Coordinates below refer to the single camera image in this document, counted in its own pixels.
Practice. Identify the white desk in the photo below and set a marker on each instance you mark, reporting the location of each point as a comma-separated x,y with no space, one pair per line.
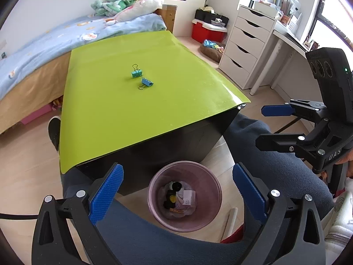
286,69

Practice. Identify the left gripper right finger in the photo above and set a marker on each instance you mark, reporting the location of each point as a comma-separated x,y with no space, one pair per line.
253,191

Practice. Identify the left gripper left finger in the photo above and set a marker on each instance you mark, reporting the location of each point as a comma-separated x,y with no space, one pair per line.
104,193

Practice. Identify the yellow tape roll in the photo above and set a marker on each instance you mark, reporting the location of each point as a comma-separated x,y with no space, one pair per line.
173,198

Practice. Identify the green plush toy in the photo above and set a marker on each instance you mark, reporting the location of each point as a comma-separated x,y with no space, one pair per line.
110,8

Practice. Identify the white plush pillow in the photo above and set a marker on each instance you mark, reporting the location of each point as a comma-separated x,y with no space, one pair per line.
139,8

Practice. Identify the blue binder clip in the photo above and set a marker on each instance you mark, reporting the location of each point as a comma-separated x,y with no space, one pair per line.
145,83

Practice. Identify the teal binder clip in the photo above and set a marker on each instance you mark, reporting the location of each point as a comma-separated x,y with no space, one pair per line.
137,72

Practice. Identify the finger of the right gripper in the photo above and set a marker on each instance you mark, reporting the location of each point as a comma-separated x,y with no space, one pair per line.
278,142
277,110

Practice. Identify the bed with blue blanket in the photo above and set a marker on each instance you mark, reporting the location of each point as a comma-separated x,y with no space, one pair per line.
36,74

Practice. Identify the white drawer unit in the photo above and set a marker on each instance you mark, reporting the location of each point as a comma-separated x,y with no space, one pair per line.
248,38

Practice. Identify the pink trash bin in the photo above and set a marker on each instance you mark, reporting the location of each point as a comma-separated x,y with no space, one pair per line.
200,199

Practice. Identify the person's right hand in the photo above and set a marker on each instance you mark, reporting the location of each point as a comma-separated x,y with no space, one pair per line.
348,158

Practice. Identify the wooden nightstand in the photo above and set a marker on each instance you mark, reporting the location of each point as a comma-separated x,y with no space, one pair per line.
168,13

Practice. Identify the red storage box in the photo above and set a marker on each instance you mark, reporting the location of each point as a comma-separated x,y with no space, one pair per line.
205,31

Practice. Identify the green topped table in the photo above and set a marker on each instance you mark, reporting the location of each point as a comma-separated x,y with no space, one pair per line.
106,119

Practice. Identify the pink box under bed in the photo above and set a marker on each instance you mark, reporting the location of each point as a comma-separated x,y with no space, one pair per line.
40,112

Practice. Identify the black round cap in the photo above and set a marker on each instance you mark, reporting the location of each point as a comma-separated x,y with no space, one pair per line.
175,186

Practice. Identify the black shoe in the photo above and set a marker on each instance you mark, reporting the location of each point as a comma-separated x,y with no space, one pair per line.
54,131

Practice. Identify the brown pet bed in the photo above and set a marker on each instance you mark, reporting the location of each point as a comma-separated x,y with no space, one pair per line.
212,49

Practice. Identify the wooden clothespin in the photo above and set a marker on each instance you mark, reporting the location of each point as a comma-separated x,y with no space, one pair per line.
177,211

